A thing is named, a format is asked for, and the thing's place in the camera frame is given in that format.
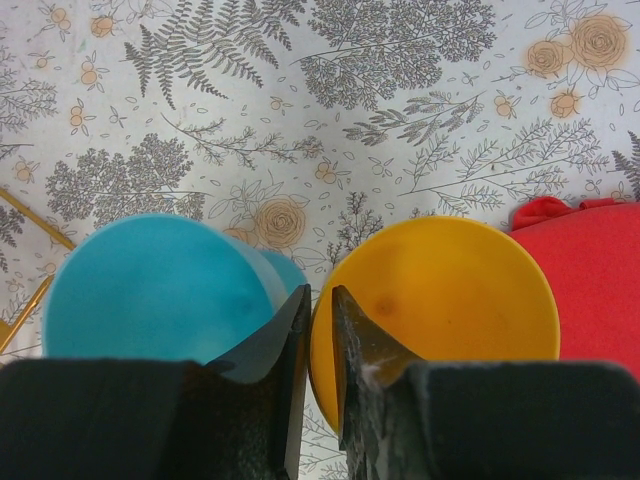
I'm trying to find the blue wine glass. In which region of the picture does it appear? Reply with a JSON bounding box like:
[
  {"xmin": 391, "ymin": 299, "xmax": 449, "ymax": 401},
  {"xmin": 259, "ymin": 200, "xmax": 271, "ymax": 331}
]
[{"xmin": 42, "ymin": 214, "xmax": 306, "ymax": 383}]

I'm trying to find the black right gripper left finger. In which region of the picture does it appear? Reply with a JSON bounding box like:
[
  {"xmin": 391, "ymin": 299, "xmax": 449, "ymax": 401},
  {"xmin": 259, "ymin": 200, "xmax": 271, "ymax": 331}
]
[{"xmin": 1, "ymin": 286, "xmax": 310, "ymax": 479}]

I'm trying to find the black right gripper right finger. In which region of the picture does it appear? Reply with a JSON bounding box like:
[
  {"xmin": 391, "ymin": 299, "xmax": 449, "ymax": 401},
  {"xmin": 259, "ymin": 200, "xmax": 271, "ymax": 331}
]
[{"xmin": 332, "ymin": 286, "xmax": 639, "ymax": 479}]

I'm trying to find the red folded cloth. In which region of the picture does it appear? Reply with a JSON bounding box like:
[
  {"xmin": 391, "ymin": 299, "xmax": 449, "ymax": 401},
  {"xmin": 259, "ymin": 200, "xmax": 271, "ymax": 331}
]
[{"xmin": 510, "ymin": 197, "xmax": 639, "ymax": 375}]

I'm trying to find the orange wine glass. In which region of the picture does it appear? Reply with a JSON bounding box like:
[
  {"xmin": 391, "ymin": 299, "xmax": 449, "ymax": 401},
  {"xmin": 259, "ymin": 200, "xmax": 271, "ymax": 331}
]
[{"xmin": 310, "ymin": 216, "xmax": 561, "ymax": 430}]

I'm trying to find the floral tablecloth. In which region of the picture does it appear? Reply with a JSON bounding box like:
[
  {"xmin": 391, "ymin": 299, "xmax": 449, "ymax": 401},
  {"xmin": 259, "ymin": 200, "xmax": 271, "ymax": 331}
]
[{"xmin": 1, "ymin": 1, "xmax": 639, "ymax": 479}]

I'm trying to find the gold wire glass rack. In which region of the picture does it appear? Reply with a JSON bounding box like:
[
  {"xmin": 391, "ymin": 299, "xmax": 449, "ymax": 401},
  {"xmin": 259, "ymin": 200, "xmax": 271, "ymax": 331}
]
[{"xmin": 1, "ymin": 185, "xmax": 82, "ymax": 361}]

